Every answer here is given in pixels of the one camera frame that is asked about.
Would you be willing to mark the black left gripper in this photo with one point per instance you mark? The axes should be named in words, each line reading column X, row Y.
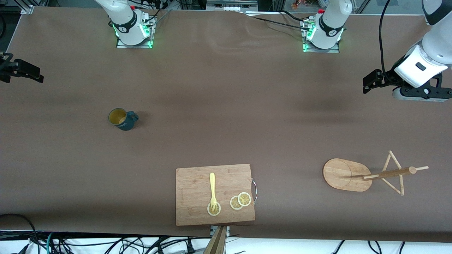
column 387, row 80

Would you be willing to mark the teal cup yellow inside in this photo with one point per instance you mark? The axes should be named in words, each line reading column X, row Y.
column 124, row 124

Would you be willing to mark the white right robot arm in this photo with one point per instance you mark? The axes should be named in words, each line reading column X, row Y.
column 123, row 14

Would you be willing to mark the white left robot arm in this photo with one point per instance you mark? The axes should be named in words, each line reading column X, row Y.
column 332, row 21

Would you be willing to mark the wooden mug rack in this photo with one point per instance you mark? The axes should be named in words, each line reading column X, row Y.
column 342, row 174

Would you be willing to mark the silver power strip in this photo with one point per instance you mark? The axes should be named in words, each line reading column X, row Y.
column 231, row 5

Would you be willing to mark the lemon slice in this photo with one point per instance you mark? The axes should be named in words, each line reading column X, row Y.
column 245, row 199
column 218, row 209
column 233, row 204

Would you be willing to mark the yellow plastic fork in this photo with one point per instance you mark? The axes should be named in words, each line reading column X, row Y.
column 212, row 183

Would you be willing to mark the bamboo cutting board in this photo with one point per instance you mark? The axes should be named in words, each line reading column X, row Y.
column 194, row 190

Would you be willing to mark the wooden strut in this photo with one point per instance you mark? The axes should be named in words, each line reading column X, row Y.
column 217, row 245

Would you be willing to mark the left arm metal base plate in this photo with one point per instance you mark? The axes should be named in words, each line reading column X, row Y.
column 330, row 50

